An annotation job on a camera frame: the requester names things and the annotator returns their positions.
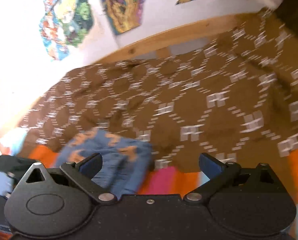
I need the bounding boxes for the blue pants with orange trucks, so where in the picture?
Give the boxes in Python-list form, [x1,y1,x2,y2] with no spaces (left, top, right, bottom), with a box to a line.
[53,127,152,198]

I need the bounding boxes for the orange blue pink bedsheet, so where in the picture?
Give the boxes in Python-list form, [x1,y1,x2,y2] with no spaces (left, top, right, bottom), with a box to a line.
[0,127,298,240]

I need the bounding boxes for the brown PF patterned blanket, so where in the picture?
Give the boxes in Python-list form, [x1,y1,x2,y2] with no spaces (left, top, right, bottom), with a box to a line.
[20,10,298,173]

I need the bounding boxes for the anime girl green poster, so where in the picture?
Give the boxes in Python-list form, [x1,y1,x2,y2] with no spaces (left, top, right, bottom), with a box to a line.
[39,0,95,61]

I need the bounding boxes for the yellow swirly art poster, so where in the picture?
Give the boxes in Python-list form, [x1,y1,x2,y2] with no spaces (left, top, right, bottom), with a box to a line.
[101,0,144,35]

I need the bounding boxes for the wooden bed frame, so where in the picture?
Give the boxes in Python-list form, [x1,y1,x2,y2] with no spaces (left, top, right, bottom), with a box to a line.
[86,14,242,64]

